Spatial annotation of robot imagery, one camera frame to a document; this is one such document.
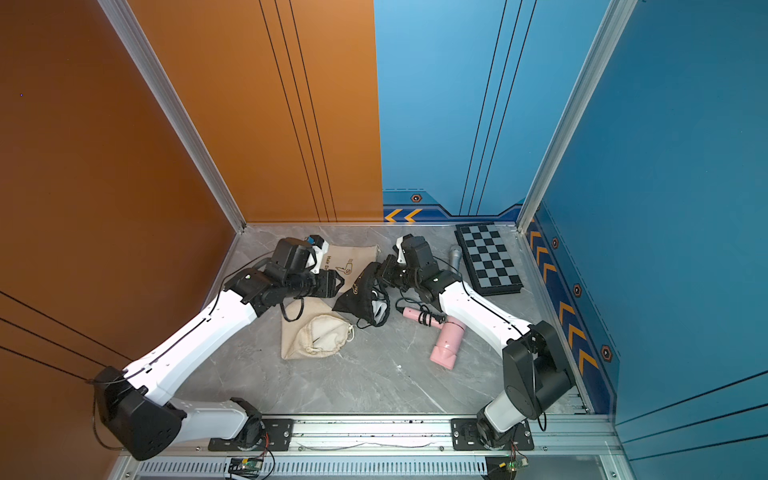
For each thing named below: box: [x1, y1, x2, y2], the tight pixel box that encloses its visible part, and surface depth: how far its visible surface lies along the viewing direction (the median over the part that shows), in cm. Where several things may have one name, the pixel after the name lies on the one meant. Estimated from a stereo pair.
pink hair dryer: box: [402, 307, 467, 370], surface depth 87 cm
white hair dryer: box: [371, 300, 388, 324], surface depth 84 cm
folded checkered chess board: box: [454, 222, 524, 297], surface depth 108 cm
